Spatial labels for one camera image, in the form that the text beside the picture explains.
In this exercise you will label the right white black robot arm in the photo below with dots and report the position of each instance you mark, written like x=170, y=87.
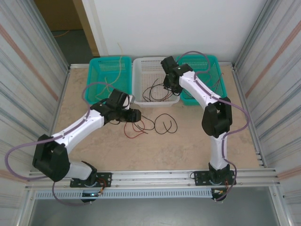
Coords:
x=200, y=87

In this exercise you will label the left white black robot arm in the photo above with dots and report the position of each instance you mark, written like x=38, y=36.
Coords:
x=77, y=127

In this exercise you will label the white plastic basket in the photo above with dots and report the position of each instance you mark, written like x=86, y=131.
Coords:
x=150, y=70

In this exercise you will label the teal plastic basket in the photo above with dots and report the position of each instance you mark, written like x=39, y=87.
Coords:
x=216, y=70
x=98, y=68

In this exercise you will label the aluminium table edge profile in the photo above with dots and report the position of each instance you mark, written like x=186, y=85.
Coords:
x=80, y=66

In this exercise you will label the black base connector box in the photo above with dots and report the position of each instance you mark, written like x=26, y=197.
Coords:
x=89, y=200
x=218, y=198

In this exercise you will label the wooden door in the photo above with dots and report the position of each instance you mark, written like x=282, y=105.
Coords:
x=61, y=14

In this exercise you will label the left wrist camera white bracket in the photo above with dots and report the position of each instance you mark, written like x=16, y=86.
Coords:
x=132, y=100

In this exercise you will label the aluminium mounting rail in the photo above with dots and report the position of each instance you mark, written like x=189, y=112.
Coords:
x=150, y=179

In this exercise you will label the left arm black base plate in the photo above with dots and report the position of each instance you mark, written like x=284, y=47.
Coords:
x=104, y=176

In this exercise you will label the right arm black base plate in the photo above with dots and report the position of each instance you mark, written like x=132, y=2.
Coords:
x=200, y=176

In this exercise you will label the wooden door frame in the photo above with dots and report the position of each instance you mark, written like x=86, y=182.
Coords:
x=87, y=28

